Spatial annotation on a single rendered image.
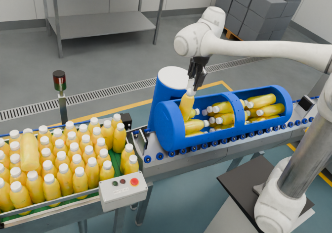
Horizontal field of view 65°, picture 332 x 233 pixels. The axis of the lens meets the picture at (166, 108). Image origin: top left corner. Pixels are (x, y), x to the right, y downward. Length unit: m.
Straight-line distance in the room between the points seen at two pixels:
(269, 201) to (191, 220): 1.36
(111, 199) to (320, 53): 0.97
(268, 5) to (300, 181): 3.85
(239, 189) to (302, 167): 0.50
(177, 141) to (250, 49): 0.63
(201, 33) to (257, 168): 0.90
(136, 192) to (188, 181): 1.45
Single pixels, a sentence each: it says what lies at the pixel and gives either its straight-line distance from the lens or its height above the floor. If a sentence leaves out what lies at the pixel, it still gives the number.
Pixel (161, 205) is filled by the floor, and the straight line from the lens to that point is 2.43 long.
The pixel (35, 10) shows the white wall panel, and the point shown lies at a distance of 4.50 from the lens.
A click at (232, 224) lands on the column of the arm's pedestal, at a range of 1.65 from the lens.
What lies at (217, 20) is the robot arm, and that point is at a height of 1.75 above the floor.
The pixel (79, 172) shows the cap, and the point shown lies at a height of 1.11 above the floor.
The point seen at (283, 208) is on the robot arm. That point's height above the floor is 1.29.
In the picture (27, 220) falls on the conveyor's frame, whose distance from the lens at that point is 1.41.
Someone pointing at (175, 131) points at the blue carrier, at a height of 1.18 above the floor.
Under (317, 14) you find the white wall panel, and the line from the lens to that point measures 6.59.
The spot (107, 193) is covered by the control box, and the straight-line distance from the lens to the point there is 1.20.
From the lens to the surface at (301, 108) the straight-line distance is 2.29.
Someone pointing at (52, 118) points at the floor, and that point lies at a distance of 3.02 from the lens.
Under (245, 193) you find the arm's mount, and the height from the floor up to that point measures 1.02.
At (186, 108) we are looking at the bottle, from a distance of 1.39.
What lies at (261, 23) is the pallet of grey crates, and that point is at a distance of 4.78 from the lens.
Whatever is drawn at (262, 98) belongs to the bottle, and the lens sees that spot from 1.79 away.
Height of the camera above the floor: 2.15
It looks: 42 degrees down
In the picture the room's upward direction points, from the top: 14 degrees clockwise
